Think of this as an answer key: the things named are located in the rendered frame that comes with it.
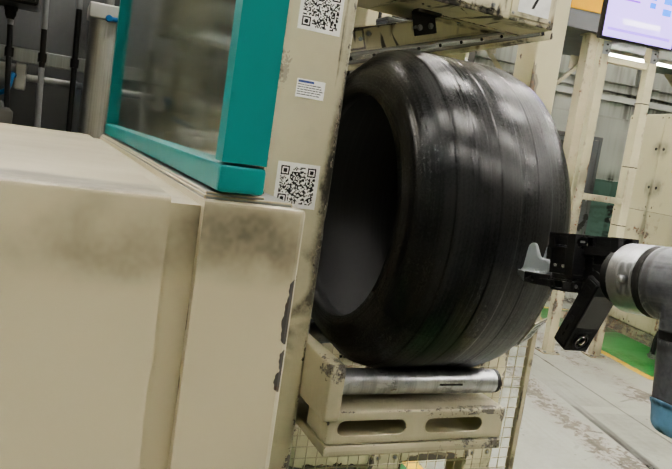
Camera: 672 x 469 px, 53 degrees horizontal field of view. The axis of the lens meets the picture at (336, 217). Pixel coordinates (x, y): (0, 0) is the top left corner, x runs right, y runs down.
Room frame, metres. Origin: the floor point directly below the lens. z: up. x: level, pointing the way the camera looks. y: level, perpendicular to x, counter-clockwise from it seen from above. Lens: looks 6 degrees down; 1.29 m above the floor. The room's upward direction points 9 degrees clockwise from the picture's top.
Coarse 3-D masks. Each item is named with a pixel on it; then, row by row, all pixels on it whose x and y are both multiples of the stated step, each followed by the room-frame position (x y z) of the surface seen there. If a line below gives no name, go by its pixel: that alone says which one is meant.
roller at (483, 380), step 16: (352, 368) 1.13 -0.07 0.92; (368, 368) 1.15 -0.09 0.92; (384, 368) 1.16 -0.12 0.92; (400, 368) 1.17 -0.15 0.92; (416, 368) 1.19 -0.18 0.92; (432, 368) 1.20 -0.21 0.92; (448, 368) 1.22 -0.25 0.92; (464, 368) 1.23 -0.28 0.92; (480, 368) 1.25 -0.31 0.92; (352, 384) 1.11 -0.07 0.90; (368, 384) 1.12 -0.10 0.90; (384, 384) 1.13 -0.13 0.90; (400, 384) 1.15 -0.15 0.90; (416, 384) 1.16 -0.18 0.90; (432, 384) 1.17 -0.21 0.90; (448, 384) 1.19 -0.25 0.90; (464, 384) 1.20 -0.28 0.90; (480, 384) 1.22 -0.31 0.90; (496, 384) 1.23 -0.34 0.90
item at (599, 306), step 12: (588, 276) 0.91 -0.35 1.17; (588, 288) 0.90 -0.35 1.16; (600, 288) 0.89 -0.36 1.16; (576, 300) 0.91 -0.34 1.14; (588, 300) 0.90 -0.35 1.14; (600, 300) 0.90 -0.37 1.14; (576, 312) 0.91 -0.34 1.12; (588, 312) 0.90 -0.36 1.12; (600, 312) 0.91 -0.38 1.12; (564, 324) 0.93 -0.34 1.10; (576, 324) 0.91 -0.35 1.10; (588, 324) 0.91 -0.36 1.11; (600, 324) 0.92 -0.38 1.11; (564, 336) 0.92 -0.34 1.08; (576, 336) 0.92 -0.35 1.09; (588, 336) 0.92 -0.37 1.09; (564, 348) 0.92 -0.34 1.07; (576, 348) 0.92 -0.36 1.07
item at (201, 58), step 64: (128, 0) 0.74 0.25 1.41; (192, 0) 0.39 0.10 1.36; (256, 0) 0.26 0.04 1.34; (128, 64) 0.67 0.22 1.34; (192, 64) 0.37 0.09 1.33; (256, 64) 0.27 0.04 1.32; (128, 128) 0.61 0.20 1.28; (192, 128) 0.35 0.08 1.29; (256, 128) 0.27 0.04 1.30; (256, 192) 0.27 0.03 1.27
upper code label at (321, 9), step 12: (312, 0) 1.12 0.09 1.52; (324, 0) 1.13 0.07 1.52; (336, 0) 1.14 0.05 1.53; (300, 12) 1.11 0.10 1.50; (312, 12) 1.12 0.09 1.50; (324, 12) 1.13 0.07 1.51; (336, 12) 1.14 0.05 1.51; (300, 24) 1.12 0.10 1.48; (312, 24) 1.12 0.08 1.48; (324, 24) 1.13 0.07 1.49; (336, 24) 1.14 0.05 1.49
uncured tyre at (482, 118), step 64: (384, 64) 1.22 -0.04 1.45; (448, 64) 1.18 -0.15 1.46; (384, 128) 1.54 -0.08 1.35; (448, 128) 1.05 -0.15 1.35; (512, 128) 1.10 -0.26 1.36; (384, 192) 1.61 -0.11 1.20; (448, 192) 1.02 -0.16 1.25; (512, 192) 1.06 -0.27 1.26; (320, 256) 1.50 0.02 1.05; (384, 256) 1.58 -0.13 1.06; (448, 256) 1.02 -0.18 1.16; (512, 256) 1.05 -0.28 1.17; (320, 320) 1.29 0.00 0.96; (384, 320) 1.08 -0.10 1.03; (448, 320) 1.06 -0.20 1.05; (512, 320) 1.10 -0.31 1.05
